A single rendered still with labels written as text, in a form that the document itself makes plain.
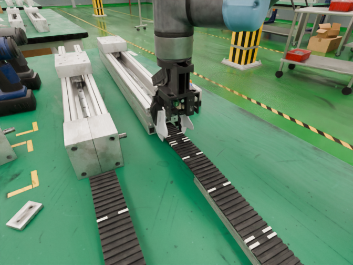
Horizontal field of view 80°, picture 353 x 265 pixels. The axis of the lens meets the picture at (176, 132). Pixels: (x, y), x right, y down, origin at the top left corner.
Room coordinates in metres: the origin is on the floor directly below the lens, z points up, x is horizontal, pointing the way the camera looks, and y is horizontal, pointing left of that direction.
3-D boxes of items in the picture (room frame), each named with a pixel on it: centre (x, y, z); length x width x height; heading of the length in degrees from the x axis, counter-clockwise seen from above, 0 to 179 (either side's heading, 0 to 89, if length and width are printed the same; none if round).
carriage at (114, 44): (1.07, 0.32, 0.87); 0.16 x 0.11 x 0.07; 26
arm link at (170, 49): (0.43, 0.00, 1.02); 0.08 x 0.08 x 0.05
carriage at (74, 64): (0.77, 0.38, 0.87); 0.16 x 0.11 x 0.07; 26
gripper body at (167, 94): (0.43, 0.00, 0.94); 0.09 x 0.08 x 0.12; 26
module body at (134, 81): (0.85, 0.21, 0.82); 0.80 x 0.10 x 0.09; 26
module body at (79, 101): (0.77, 0.38, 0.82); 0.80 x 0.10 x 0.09; 26
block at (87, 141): (0.37, 0.17, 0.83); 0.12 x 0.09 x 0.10; 116
